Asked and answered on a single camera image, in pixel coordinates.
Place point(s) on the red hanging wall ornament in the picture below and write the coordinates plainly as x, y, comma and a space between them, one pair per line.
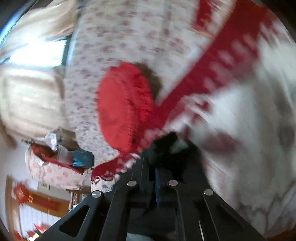
20, 193

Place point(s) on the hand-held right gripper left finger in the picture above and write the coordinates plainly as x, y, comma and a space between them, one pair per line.
144, 176

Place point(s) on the beige curtain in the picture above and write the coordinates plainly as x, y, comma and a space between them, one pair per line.
27, 92

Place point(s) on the teal gift bag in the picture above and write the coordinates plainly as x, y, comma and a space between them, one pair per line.
83, 158

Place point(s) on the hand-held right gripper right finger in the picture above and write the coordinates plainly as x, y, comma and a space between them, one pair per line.
159, 185

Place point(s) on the white floral bedsheet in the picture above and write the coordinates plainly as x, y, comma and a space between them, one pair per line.
138, 34

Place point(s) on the red ruffled round cushion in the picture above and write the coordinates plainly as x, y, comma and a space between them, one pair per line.
122, 111

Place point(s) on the red and white leaf blanket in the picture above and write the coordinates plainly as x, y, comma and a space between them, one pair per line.
242, 115

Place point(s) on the red satin cloth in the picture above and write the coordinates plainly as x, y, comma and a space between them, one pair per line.
40, 151

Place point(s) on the wooden door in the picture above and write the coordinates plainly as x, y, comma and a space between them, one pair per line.
46, 204

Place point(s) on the white plastic bag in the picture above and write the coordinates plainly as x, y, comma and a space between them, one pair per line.
52, 139

